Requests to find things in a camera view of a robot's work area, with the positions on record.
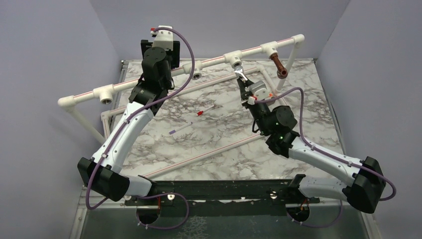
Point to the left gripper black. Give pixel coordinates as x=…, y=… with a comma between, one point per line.
x=174, y=55

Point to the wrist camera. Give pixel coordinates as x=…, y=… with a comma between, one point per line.
x=259, y=92
x=163, y=39

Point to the brown plastic faucet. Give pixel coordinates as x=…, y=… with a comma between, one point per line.
x=282, y=72

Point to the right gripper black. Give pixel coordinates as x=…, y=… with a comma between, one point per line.
x=244, y=94

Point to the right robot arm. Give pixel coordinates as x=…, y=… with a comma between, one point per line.
x=360, y=182

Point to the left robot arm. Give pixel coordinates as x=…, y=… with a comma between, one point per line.
x=101, y=172

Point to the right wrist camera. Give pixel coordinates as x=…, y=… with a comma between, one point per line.
x=259, y=92

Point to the white purple marker pen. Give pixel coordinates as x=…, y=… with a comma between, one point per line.
x=180, y=128

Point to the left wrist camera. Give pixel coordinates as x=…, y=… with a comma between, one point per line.
x=163, y=39

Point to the white red marker pen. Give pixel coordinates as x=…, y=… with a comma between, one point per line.
x=205, y=110

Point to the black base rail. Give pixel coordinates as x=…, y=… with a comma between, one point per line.
x=207, y=198

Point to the white PVC pipe frame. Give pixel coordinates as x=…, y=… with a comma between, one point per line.
x=219, y=145

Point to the chrome metal faucet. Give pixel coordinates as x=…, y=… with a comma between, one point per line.
x=239, y=72

